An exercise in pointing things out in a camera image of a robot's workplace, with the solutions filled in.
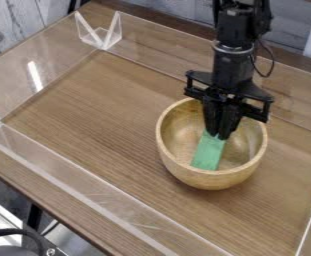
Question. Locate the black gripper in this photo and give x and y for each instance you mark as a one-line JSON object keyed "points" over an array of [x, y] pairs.
{"points": [[228, 105]]}

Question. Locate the green rectangular block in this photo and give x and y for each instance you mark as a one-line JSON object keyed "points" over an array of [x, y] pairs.
{"points": [[208, 154]]}

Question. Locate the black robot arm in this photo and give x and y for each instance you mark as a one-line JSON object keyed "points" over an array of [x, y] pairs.
{"points": [[242, 21]]}

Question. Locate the wooden brown bowl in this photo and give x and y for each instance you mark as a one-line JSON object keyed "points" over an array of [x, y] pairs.
{"points": [[180, 128]]}

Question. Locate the black table leg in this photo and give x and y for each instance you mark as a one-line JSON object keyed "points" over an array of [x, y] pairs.
{"points": [[35, 215]]}

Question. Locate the clear acrylic barrier wall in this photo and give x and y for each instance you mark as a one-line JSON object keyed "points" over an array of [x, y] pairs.
{"points": [[80, 109]]}

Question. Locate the clear acrylic corner bracket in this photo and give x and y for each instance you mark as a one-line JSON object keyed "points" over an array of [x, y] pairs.
{"points": [[100, 37]]}

